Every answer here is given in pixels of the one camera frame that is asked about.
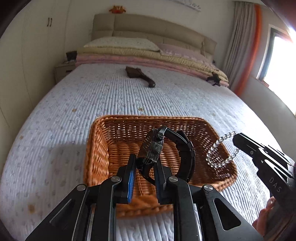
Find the pink pillow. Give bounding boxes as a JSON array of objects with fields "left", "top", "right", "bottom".
[{"left": 156, "top": 43, "right": 210, "bottom": 62}]

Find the white quilted bedspread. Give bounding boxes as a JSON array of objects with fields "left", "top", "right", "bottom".
[{"left": 1, "top": 64, "right": 280, "bottom": 240}]

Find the beige nightstand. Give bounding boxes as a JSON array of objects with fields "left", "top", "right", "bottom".
[{"left": 54, "top": 60, "right": 76, "bottom": 84}]

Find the orange plush toy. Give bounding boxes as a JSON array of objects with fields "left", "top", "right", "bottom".
[{"left": 109, "top": 5, "right": 126, "bottom": 14}]

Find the orange curtain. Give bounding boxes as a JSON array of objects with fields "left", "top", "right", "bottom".
[{"left": 234, "top": 4, "right": 262, "bottom": 96}]

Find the window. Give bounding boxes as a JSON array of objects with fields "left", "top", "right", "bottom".
[{"left": 258, "top": 27, "right": 295, "bottom": 114}]

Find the beige upholstered headboard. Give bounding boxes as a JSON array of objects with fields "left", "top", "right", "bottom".
[{"left": 91, "top": 14, "right": 217, "bottom": 62}]

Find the white wardrobe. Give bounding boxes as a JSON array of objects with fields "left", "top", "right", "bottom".
[{"left": 1, "top": 1, "right": 70, "bottom": 163}]

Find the dark box on nightstand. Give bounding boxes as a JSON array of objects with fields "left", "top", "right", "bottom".
[{"left": 66, "top": 51, "right": 77, "bottom": 61}]

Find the white carved wall shelf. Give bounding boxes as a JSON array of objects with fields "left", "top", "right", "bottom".
[{"left": 174, "top": 0, "right": 201, "bottom": 11}]

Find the grey curtain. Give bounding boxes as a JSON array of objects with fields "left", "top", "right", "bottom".
[{"left": 222, "top": 1, "right": 256, "bottom": 90}]

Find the dark brown wooden brush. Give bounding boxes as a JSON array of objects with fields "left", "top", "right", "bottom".
[{"left": 125, "top": 66, "right": 156, "bottom": 88}]

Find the black wristwatch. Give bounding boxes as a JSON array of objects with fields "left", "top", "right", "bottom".
[{"left": 137, "top": 126, "right": 196, "bottom": 185}]

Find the brown wicker basket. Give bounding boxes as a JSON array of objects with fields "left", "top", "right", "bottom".
[{"left": 84, "top": 115, "right": 237, "bottom": 218}]

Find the small black tripod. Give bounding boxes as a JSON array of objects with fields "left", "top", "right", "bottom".
[{"left": 206, "top": 72, "right": 221, "bottom": 86}]

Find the folded pink blanket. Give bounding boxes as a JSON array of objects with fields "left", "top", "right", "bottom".
[{"left": 75, "top": 54, "right": 230, "bottom": 88}]

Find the folded cream quilt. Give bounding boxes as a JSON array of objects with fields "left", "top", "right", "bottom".
[{"left": 77, "top": 47, "right": 228, "bottom": 82}]

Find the white floral pillow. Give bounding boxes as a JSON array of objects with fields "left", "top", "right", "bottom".
[{"left": 84, "top": 37, "right": 160, "bottom": 52}]

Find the person's right hand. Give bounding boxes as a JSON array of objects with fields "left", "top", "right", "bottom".
[{"left": 252, "top": 197, "right": 276, "bottom": 236}]

